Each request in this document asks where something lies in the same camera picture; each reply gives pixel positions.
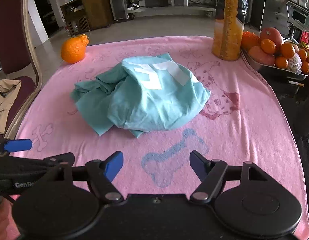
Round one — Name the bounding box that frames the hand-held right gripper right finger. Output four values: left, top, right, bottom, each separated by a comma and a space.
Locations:
189, 150, 270, 205

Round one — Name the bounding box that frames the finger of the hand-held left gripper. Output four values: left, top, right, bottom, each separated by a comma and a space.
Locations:
0, 137, 33, 156
43, 152, 75, 167

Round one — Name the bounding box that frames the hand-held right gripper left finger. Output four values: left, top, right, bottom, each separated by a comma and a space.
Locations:
46, 151, 125, 204

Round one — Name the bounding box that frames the teal t-shirt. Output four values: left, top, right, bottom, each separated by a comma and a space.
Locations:
70, 52, 211, 138

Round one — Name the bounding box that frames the person's left hand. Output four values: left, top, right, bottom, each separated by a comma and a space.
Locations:
0, 200, 13, 240

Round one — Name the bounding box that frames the beige cloth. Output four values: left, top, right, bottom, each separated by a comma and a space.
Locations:
0, 79, 22, 133

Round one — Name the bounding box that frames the pink printed blanket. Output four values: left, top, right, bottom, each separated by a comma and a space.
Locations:
9, 35, 309, 240

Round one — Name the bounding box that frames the bumpy orange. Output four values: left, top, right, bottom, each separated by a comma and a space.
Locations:
61, 34, 90, 64

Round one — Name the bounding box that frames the metal fruit tray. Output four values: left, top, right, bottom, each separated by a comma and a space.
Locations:
241, 47, 308, 81

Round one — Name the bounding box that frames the large reddish round fruit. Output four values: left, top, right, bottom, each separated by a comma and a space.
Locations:
260, 27, 283, 48
248, 45, 275, 67

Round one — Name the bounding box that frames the fruit in white foam net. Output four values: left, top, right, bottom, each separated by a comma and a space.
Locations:
286, 52, 303, 73

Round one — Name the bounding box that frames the tray of assorted fruit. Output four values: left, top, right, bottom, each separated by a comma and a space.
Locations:
241, 31, 309, 75

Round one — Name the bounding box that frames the wooden cabinet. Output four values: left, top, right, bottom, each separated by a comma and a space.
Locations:
61, 0, 113, 36

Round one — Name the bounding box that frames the grey shelf unit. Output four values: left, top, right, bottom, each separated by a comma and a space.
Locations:
106, 0, 217, 21

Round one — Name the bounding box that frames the black cabinet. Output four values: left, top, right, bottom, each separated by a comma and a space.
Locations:
250, 0, 290, 32

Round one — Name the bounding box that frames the phone holder on stand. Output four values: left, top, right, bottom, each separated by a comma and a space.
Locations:
274, 1, 309, 44

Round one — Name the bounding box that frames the maroon chair with gold frame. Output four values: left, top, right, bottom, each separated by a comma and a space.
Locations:
0, 0, 43, 140

